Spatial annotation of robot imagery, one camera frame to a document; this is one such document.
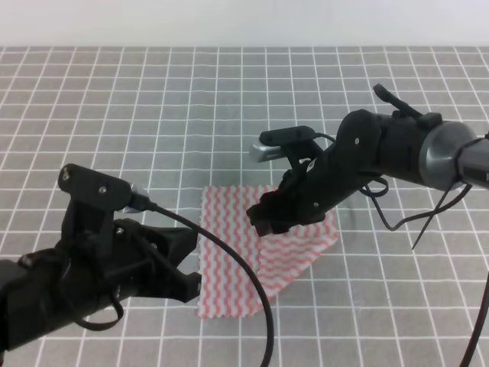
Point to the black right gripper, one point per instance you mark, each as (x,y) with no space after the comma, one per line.
(301,199)

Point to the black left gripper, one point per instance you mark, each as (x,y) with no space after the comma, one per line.
(142,262)

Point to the pink wavy striped towel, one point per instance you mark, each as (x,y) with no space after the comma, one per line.
(277,260)

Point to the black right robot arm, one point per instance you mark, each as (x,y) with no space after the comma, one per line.
(407,145)

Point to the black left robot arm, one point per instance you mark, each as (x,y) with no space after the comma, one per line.
(29,305)

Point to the grey grid tablecloth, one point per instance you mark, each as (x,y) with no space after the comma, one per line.
(175,120)

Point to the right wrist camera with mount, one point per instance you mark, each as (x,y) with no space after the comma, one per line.
(294,143)

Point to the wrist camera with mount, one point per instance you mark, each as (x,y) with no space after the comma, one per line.
(94,198)
(294,143)

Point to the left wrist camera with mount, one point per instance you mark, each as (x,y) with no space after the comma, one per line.
(94,198)

